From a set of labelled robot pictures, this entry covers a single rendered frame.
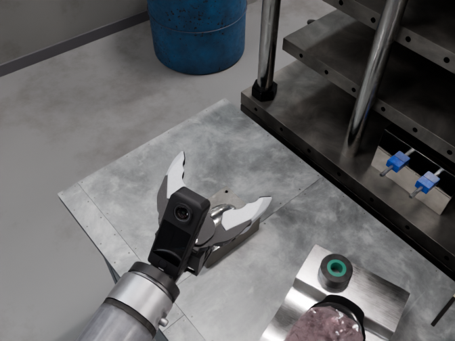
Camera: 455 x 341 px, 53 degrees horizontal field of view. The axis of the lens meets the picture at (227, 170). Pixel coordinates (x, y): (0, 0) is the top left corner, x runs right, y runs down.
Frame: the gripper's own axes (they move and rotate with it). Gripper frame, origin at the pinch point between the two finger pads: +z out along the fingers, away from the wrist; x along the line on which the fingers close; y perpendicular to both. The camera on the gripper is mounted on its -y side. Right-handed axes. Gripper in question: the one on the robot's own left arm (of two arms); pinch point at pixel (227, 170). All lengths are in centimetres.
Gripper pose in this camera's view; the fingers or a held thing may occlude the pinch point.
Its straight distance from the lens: 67.9
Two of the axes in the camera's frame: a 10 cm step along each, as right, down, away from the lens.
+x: 8.7, 4.5, -1.9
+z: 4.7, -6.8, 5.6
